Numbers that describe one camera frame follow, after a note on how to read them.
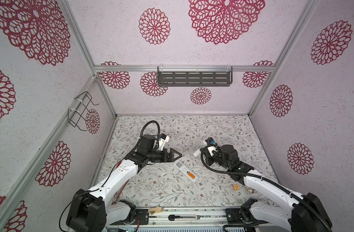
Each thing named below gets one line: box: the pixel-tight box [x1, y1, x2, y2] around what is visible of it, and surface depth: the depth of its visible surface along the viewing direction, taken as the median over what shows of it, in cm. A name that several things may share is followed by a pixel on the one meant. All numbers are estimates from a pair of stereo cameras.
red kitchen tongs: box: [111, 178, 130, 205], surface depth 82 cm
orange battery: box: [186, 171, 196, 180], surface depth 89 cm
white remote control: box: [173, 159, 199, 184], surface depth 92 cm
